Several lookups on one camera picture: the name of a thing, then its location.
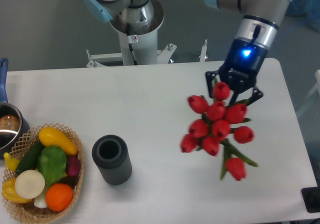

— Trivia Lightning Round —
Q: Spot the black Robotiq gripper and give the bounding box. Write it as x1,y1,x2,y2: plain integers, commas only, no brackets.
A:
205,39,268,107

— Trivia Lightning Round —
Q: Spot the red tulip bouquet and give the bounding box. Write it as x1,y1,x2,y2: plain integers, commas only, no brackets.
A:
180,81,258,181

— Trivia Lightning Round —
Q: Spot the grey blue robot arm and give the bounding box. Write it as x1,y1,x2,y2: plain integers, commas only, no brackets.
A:
83,0,291,105

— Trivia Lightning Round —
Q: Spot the dark grey ribbed vase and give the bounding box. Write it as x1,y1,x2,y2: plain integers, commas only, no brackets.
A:
91,134,133,186

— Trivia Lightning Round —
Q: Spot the blue plastic bag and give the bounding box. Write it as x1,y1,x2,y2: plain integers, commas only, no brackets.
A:
286,0,320,32

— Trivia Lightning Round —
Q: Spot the black device at edge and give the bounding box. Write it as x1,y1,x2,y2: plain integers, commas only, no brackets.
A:
301,186,320,213

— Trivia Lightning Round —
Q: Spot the purple red onion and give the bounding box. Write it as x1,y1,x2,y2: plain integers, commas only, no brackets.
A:
65,156,82,177

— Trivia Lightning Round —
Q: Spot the yellow squash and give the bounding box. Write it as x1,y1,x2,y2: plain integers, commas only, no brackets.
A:
38,126,78,156

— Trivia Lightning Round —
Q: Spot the green lettuce leaf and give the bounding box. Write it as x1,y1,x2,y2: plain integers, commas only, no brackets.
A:
37,145,67,191

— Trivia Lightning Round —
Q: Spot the orange fruit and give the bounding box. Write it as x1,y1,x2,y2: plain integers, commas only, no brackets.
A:
45,183,73,212

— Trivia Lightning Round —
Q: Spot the woven wicker basket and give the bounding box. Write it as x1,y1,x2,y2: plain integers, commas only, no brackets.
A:
2,123,84,224

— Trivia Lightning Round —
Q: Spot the dark green cucumber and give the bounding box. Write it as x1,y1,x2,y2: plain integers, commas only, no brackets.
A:
15,139,45,176

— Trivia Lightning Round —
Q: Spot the dark blue saucepan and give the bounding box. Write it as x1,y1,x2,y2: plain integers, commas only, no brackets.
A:
0,58,30,160

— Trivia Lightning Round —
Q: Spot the white round radish slice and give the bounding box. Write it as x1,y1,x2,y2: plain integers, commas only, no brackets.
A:
14,169,45,199

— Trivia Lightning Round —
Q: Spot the yellow bell pepper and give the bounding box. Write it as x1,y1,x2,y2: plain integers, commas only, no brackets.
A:
2,178,32,204

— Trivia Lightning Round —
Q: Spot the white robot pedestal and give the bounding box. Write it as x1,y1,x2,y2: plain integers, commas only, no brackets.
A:
85,0,210,68

